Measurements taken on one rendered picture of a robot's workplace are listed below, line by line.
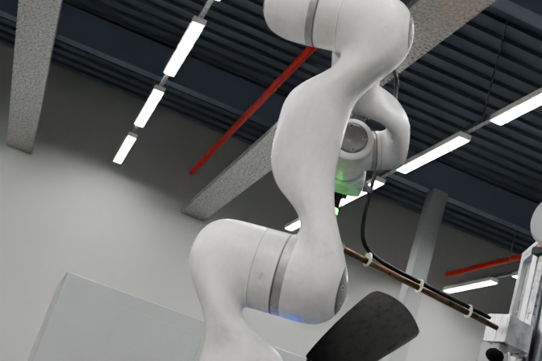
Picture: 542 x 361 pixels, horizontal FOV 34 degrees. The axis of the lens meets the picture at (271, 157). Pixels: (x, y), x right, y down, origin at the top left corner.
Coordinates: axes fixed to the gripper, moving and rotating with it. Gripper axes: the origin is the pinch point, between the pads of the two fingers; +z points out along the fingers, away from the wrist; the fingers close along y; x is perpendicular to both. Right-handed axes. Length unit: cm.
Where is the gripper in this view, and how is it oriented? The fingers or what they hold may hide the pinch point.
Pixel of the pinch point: (337, 188)
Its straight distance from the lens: 198.8
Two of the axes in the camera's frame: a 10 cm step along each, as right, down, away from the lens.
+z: -0.1, 3.3, 9.4
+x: 3.0, -9.0, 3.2
